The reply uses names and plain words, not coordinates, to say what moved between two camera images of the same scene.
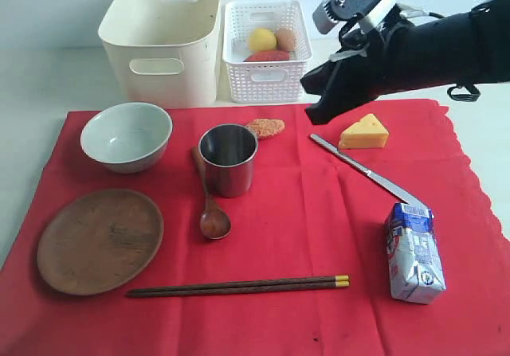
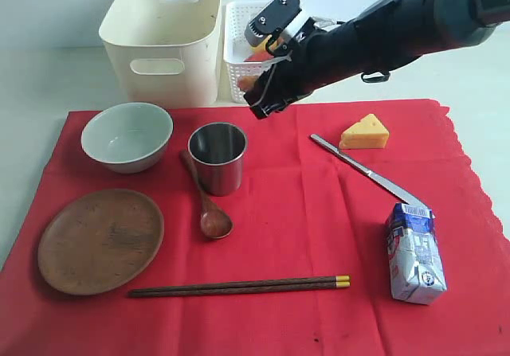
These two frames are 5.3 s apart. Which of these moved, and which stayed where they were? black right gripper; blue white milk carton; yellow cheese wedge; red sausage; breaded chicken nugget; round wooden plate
Moved: black right gripper; breaded chicken nugget
Stayed: yellow cheese wedge; round wooden plate; red sausage; blue white milk carton
